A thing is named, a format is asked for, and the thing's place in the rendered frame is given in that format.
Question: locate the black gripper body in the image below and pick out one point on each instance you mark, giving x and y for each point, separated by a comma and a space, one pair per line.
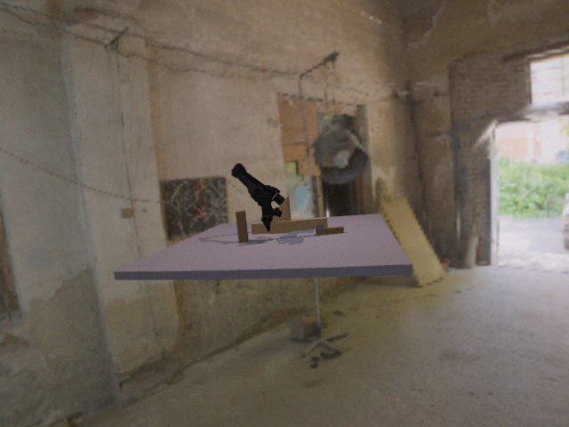
266, 213

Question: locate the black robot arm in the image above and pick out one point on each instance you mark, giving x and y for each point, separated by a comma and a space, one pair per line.
262, 194

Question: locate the long tan wooden rail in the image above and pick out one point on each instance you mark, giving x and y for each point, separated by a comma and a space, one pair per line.
309, 224

